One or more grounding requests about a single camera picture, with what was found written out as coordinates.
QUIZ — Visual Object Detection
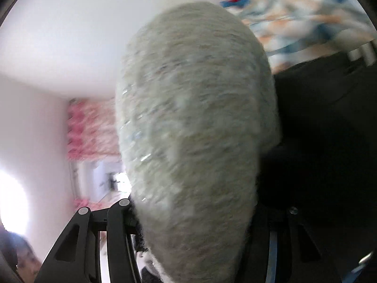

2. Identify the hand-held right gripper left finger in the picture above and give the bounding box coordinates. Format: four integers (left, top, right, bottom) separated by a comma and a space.
34, 198, 142, 283

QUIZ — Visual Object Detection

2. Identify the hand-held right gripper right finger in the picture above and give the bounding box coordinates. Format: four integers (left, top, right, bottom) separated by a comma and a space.
250, 206, 336, 283

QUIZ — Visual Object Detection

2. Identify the white tweed jacket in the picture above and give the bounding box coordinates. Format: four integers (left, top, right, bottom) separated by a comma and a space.
115, 1, 283, 283

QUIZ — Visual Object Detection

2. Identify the pink floral curtain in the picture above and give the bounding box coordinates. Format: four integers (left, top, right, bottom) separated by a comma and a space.
66, 97, 121, 161

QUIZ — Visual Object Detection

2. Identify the person's head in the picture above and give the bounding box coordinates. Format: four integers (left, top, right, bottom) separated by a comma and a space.
0, 231, 43, 283

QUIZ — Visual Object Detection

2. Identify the black folded jacket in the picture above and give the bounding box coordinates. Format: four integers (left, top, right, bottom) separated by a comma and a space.
256, 44, 377, 272

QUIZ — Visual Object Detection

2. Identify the plaid blanket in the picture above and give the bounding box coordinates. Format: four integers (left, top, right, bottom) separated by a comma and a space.
221, 0, 377, 74

